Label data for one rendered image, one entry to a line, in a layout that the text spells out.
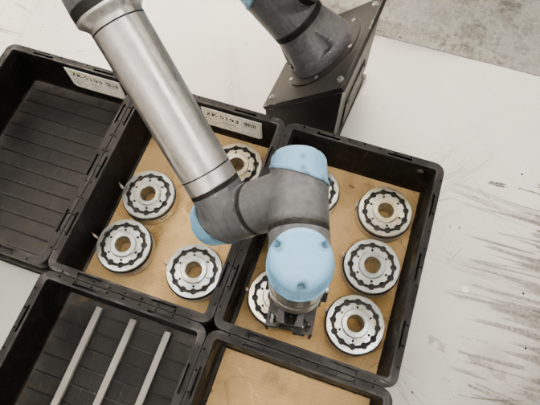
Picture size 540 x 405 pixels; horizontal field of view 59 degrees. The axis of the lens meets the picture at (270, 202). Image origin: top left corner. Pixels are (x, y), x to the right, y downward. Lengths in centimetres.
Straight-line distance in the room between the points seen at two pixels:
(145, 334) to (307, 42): 63
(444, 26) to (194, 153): 191
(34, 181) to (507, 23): 209
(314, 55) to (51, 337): 72
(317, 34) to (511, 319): 70
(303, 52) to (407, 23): 143
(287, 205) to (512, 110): 86
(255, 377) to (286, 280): 38
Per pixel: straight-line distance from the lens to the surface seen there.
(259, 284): 87
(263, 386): 87
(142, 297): 82
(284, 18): 97
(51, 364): 96
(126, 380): 91
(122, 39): 65
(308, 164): 59
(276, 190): 58
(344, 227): 93
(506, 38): 248
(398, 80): 129
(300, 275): 52
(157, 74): 64
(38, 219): 105
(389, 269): 89
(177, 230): 94
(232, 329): 78
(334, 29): 101
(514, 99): 135
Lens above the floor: 170
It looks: 68 degrees down
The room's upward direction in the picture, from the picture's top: 2 degrees counter-clockwise
